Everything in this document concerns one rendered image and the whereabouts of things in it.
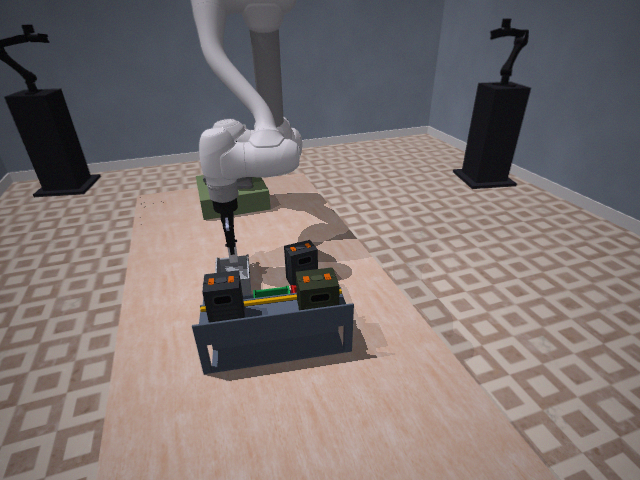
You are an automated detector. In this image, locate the green open bin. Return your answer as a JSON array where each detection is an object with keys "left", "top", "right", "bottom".
[{"left": 253, "top": 286, "right": 290, "bottom": 298}]

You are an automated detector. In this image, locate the yellow flat bar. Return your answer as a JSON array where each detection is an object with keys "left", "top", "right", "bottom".
[{"left": 200, "top": 289, "right": 342, "bottom": 312}]

